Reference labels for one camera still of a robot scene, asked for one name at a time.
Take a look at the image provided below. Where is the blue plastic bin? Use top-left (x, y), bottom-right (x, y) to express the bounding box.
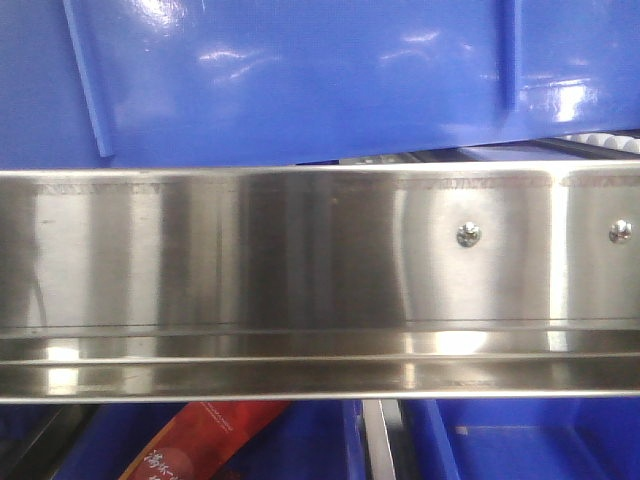
top-left (1, 1), bottom-right (639, 169)

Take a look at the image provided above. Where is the lower right blue bin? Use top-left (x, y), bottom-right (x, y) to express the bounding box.
top-left (401, 397), bottom-right (639, 479)

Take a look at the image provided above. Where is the white roller conveyor track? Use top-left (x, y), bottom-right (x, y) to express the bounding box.
top-left (338, 130), bottom-right (639, 166)

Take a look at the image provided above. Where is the lower left blue bin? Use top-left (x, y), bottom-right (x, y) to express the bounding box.
top-left (1, 400), bottom-right (366, 479)

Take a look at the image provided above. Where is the left silver screw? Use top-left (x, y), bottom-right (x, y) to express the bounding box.
top-left (456, 221), bottom-right (482, 248)

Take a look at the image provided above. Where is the silver screw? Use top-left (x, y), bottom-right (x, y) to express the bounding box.
top-left (456, 221), bottom-right (482, 248)
top-left (608, 219), bottom-right (633, 244)

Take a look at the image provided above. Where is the steel divider bar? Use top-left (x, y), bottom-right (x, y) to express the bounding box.
top-left (362, 399), bottom-right (420, 480)

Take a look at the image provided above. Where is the red snack package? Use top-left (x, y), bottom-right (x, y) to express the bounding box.
top-left (120, 400), bottom-right (290, 479)

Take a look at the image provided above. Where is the right silver screw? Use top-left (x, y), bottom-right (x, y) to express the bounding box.
top-left (608, 219), bottom-right (633, 244)

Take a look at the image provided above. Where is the stainless steel rack rail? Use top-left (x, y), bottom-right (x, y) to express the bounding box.
top-left (1, 161), bottom-right (639, 403)

